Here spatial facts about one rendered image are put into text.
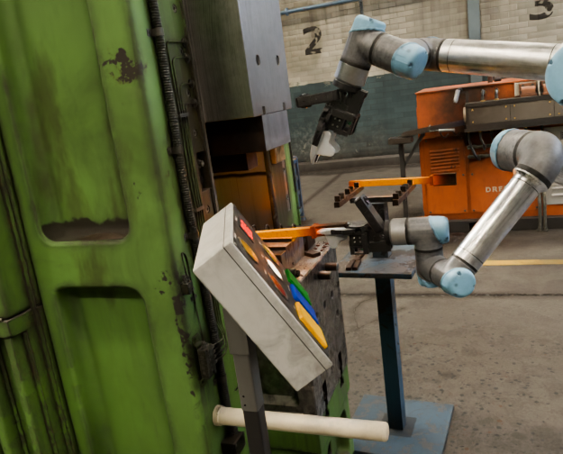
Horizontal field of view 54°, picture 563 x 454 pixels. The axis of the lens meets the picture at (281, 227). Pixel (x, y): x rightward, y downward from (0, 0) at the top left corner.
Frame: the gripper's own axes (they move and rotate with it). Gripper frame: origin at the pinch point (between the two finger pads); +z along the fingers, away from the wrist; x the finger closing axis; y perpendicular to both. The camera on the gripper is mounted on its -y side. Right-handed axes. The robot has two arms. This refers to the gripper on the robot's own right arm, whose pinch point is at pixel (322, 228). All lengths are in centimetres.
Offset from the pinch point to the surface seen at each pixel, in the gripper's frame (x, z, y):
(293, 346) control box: -70, -15, 1
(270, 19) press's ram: 4, 8, -60
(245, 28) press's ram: -15, 8, -57
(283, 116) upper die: 4.1, 8.2, -33.0
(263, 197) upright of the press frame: 22.9, 26.6, -5.8
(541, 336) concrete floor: 143, -66, 105
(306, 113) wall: 752, 241, 5
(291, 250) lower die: -3.8, 8.9, 5.2
